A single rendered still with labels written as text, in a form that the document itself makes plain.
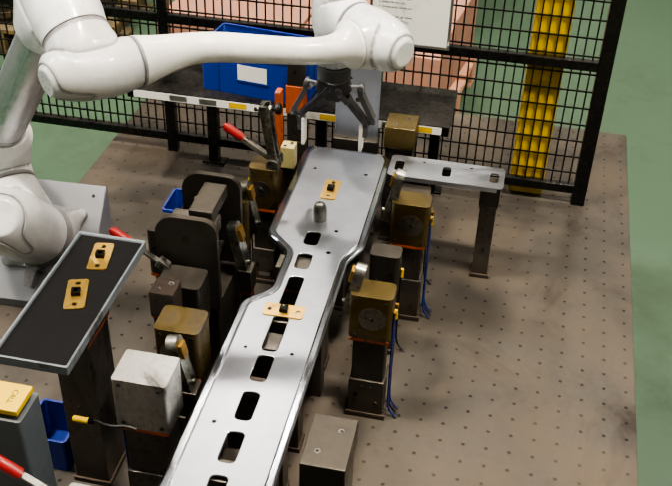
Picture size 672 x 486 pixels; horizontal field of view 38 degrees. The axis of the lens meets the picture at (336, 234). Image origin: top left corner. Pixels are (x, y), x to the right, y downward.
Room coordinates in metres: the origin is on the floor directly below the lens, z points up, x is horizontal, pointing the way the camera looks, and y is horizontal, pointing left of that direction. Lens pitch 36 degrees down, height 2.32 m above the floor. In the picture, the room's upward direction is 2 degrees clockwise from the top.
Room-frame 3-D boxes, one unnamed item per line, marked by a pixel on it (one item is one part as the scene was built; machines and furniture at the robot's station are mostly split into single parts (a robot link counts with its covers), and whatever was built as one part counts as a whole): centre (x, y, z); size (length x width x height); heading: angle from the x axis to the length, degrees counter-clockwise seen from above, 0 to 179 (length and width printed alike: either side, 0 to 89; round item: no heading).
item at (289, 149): (2.11, 0.12, 0.88); 0.04 x 0.04 x 0.37; 79
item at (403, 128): (2.25, -0.16, 0.88); 0.08 x 0.08 x 0.36; 79
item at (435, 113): (2.47, 0.13, 1.02); 0.90 x 0.22 x 0.03; 79
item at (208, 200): (1.68, 0.28, 0.95); 0.18 x 0.13 x 0.49; 169
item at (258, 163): (2.04, 0.19, 0.87); 0.10 x 0.07 x 0.35; 79
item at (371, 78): (2.26, -0.04, 1.17); 0.12 x 0.01 x 0.34; 79
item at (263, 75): (2.48, 0.22, 1.10); 0.30 x 0.17 x 0.13; 73
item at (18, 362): (1.38, 0.47, 1.16); 0.37 x 0.14 x 0.02; 169
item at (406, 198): (1.91, -0.19, 0.87); 0.12 x 0.07 x 0.35; 79
